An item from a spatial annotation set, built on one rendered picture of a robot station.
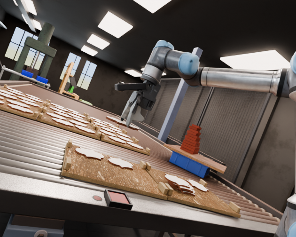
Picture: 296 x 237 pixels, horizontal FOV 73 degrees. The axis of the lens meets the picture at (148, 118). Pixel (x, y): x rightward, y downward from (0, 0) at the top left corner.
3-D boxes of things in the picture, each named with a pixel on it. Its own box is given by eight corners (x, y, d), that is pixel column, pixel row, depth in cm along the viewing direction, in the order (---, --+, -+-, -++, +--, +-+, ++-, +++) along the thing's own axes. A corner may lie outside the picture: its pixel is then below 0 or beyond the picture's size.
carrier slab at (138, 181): (166, 200, 79) (167, 196, 79) (60, 175, 64) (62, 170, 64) (140, 167, 112) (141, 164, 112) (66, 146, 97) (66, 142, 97)
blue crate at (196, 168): (208, 174, 179) (213, 164, 179) (204, 178, 151) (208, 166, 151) (177, 160, 192) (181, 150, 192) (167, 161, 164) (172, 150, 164)
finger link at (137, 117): (141, 130, 73) (148, 108, 77) (127, 124, 71) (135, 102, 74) (137, 132, 75) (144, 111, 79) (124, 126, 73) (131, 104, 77)
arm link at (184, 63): (205, 64, 77) (180, 59, 83) (196, 50, 68) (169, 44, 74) (196, 82, 77) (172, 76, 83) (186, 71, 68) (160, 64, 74)
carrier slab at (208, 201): (240, 218, 94) (241, 215, 94) (167, 200, 80) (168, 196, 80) (198, 185, 127) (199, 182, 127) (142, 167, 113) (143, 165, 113)
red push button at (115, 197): (128, 208, 62) (129, 204, 62) (110, 205, 59) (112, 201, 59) (122, 198, 67) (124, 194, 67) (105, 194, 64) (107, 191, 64)
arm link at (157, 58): (172, 40, 74) (154, 37, 78) (159, 67, 74) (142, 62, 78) (179, 51, 80) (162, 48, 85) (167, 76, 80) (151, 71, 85)
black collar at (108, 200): (131, 210, 61) (133, 205, 61) (108, 206, 58) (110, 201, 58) (124, 197, 68) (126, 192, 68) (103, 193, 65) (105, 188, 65)
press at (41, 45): (31, 112, 600) (65, 29, 597) (-3, 101, 561) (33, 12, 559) (34, 109, 663) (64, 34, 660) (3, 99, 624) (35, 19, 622)
